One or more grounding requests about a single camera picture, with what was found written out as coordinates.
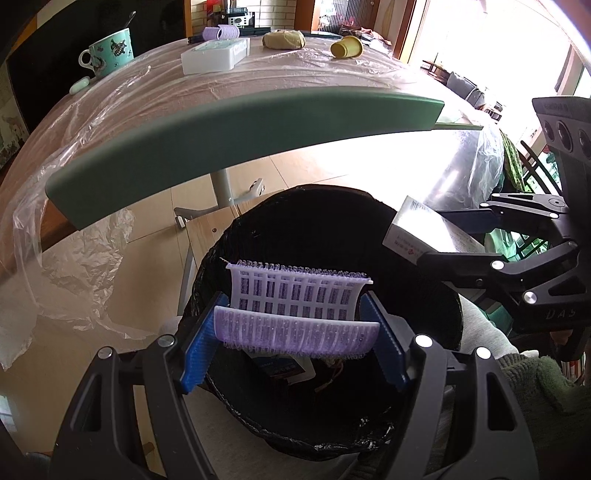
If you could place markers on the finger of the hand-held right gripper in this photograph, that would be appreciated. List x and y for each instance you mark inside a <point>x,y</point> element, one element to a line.
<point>461,270</point>
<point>466,221</point>

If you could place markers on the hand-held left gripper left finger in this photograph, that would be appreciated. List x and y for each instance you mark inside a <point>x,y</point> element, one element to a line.
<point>196,360</point>

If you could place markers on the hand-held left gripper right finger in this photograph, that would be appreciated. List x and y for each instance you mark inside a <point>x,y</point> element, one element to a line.
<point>388,341</point>

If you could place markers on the white blue medicine box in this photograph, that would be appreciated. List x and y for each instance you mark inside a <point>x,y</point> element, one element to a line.
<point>425,230</point>

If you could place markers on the purple hair roller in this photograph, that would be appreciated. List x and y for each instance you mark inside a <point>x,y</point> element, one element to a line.
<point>219,33</point>
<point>295,295</point>

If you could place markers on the black trash bin with bag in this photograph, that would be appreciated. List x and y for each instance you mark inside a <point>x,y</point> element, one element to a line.
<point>323,221</point>

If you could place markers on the dark wooden chair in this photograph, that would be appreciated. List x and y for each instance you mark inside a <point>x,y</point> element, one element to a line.
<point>538,166</point>

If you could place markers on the green patterned cloth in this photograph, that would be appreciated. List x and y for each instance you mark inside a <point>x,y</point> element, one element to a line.
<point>512,161</point>

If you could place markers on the person's grey pants leg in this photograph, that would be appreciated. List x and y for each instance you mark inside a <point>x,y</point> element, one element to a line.
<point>485,332</point>

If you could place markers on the person's green fleece clothing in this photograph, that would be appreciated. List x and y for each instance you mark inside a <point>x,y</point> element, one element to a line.
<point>549,406</point>

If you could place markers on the yellow paper cup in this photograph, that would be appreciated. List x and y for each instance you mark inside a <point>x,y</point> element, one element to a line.
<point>346,47</point>

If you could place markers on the round wooden table green edge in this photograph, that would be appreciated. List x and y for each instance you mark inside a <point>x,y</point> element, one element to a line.
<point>231,124</point>

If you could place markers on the brown paper bag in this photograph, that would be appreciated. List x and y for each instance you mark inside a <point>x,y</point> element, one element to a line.
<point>284,39</point>

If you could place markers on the pale green earbuds case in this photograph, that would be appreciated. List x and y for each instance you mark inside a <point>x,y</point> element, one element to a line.
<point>79,85</point>

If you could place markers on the white rectangular box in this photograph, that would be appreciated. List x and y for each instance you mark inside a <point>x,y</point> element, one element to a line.
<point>207,57</point>

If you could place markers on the black coffee machine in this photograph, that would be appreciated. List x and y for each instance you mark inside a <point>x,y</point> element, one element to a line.
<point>238,19</point>

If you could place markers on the black television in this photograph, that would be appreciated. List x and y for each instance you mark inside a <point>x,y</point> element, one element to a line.
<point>41,83</point>

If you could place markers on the turquoise butterfly mug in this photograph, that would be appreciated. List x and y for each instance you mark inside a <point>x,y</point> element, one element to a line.
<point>108,53</point>

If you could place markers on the metal spoon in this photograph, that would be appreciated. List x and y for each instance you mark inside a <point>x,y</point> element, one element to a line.
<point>129,19</point>

